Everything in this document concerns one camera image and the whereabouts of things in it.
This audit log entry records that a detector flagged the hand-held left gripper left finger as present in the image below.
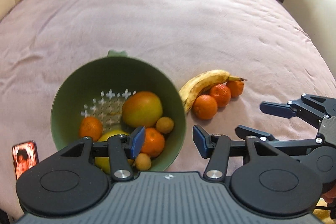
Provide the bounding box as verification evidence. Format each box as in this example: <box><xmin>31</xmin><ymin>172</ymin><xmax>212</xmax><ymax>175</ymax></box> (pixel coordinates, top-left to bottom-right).
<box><xmin>52</xmin><ymin>126</ymin><xmax>146</xmax><ymax>181</ymax></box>

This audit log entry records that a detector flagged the yellow plush toy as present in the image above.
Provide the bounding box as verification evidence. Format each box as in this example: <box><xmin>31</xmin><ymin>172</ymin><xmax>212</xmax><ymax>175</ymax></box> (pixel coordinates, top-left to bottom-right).
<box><xmin>314</xmin><ymin>208</ymin><xmax>334</xmax><ymax>224</ymax></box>

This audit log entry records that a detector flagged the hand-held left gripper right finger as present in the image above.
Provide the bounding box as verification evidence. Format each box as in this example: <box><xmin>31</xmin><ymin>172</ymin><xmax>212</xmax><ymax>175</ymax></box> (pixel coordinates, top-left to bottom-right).
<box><xmin>192</xmin><ymin>125</ymin><xmax>292</xmax><ymax>180</ymax></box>

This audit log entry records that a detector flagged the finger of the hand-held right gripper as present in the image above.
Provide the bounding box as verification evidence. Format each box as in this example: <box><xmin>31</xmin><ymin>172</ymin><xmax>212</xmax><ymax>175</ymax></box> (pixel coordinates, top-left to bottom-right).
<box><xmin>260</xmin><ymin>94</ymin><xmax>336</xmax><ymax>132</ymax></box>
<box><xmin>235</xmin><ymin>125</ymin><xmax>324</xmax><ymax>151</ymax></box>

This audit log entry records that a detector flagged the small tan longan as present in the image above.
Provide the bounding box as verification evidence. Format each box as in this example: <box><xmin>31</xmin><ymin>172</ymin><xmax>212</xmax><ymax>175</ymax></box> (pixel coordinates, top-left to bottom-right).
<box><xmin>135</xmin><ymin>153</ymin><xmax>152</xmax><ymax>171</ymax></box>
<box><xmin>156</xmin><ymin>117</ymin><xmax>174</xmax><ymax>134</ymax></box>

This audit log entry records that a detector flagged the green colander bowl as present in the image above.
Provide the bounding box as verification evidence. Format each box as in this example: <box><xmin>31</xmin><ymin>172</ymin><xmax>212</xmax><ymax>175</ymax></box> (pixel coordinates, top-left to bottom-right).
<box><xmin>51</xmin><ymin>49</ymin><xmax>187</xmax><ymax>172</ymax></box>

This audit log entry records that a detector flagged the large mango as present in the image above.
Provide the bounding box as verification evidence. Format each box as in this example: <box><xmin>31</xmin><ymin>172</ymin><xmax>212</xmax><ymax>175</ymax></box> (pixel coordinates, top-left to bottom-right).
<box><xmin>122</xmin><ymin>91</ymin><xmax>163</xmax><ymax>128</ymax></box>

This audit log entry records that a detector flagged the yellow banana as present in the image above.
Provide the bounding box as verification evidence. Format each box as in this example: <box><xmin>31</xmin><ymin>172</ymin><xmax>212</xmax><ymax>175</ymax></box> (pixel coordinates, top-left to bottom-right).
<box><xmin>179</xmin><ymin>70</ymin><xmax>247</xmax><ymax>114</ymax></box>

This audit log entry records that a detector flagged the orange tangerine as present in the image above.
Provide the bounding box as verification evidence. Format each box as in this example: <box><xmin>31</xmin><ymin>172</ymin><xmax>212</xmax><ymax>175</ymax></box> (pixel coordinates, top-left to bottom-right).
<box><xmin>209</xmin><ymin>84</ymin><xmax>232</xmax><ymax>108</ymax></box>
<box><xmin>226</xmin><ymin>80</ymin><xmax>244</xmax><ymax>98</ymax></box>
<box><xmin>140</xmin><ymin>127</ymin><xmax>166</xmax><ymax>158</ymax></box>
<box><xmin>79</xmin><ymin>116</ymin><xmax>103</xmax><ymax>142</ymax></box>
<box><xmin>192</xmin><ymin>94</ymin><xmax>218</xmax><ymax>120</ymax></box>

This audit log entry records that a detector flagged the yellow lemon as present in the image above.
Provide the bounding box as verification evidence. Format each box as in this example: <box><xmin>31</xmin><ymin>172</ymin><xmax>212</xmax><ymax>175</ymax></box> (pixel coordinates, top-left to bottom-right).
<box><xmin>94</xmin><ymin>130</ymin><xmax>135</xmax><ymax>174</ymax></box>

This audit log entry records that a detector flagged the pink bedspread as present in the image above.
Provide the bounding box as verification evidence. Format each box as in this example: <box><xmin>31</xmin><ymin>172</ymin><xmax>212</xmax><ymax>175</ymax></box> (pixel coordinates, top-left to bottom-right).
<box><xmin>0</xmin><ymin>0</ymin><xmax>336</xmax><ymax>216</ymax></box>

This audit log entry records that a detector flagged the smartphone with red screen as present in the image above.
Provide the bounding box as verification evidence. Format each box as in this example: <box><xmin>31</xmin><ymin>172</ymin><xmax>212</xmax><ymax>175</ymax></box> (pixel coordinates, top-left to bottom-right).
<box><xmin>12</xmin><ymin>140</ymin><xmax>40</xmax><ymax>180</ymax></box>

